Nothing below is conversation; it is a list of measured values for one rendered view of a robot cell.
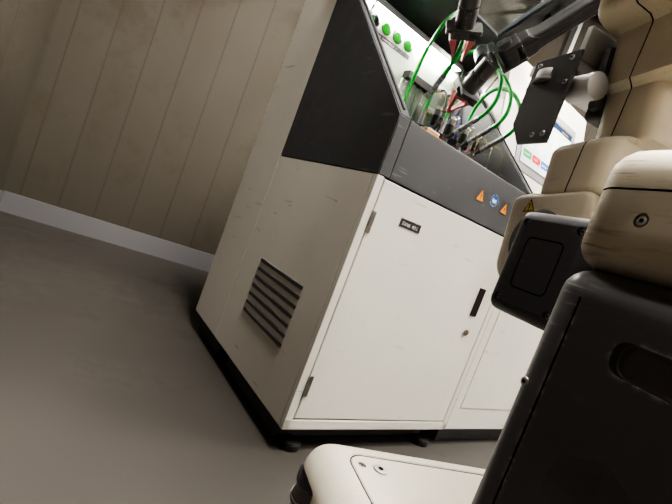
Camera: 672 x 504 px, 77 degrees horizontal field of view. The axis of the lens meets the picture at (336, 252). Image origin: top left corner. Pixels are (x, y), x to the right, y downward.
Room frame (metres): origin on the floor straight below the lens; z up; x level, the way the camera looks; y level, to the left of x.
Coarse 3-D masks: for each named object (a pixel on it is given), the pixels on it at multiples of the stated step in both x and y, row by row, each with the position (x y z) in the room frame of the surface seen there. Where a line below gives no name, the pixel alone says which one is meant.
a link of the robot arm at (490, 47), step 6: (492, 42) 1.39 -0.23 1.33; (498, 42) 1.31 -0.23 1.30; (504, 42) 1.29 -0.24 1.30; (510, 42) 1.28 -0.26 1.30; (480, 48) 1.39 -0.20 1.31; (486, 48) 1.38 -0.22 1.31; (492, 48) 1.32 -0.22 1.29; (498, 48) 1.30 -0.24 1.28; (504, 48) 1.29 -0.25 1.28; (474, 54) 1.41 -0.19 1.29; (480, 54) 1.37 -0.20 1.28; (498, 54) 1.35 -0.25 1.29; (498, 60) 1.32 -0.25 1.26; (504, 66) 1.36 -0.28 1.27; (504, 72) 1.34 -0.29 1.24
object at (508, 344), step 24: (528, 72) 1.87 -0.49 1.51; (504, 96) 1.76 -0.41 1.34; (504, 120) 1.75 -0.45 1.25; (576, 120) 2.14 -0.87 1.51; (504, 312) 1.55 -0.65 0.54; (504, 336) 1.58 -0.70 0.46; (528, 336) 1.68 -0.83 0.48; (480, 360) 1.53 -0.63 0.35; (504, 360) 1.62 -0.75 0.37; (528, 360) 1.72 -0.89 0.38; (480, 384) 1.57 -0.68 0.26; (504, 384) 1.66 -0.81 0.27; (456, 408) 1.52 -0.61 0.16; (480, 408) 1.60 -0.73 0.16; (504, 408) 1.70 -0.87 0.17; (432, 432) 1.57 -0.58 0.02; (456, 432) 1.63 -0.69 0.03; (480, 432) 1.72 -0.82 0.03
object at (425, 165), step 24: (408, 144) 1.13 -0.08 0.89; (432, 144) 1.18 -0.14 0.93; (408, 168) 1.15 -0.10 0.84; (432, 168) 1.20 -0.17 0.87; (456, 168) 1.25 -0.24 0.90; (480, 168) 1.30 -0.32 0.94; (432, 192) 1.22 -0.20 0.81; (456, 192) 1.27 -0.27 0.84; (504, 192) 1.39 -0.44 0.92; (480, 216) 1.35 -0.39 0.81; (504, 216) 1.42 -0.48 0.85
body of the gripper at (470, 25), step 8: (464, 8) 1.21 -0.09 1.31; (456, 16) 1.25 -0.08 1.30; (464, 16) 1.22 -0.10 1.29; (472, 16) 1.22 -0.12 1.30; (448, 24) 1.27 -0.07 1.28; (456, 24) 1.25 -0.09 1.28; (464, 24) 1.24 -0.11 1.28; (472, 24) 1.24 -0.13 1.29; (480, 24) 1.28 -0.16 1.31; (448, 32) 1.26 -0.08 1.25; (464, 32) 1.25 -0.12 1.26; (472, 32) 1.24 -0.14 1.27; (480, 32) 1.24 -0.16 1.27
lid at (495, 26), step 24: (408, 0) 1.64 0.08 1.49; (432, 0) 1.64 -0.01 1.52; (456, 0) 1.63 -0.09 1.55; (504, 0) 1.65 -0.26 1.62; (528, 0) 1.65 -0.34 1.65; (552, 0) 1.64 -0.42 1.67; (576, 0) 1.63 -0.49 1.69; (432, 24) 1.73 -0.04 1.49; (504, 24) 1.75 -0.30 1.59; (528, 24) 1.72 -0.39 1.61; (456, 48) 1.84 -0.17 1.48
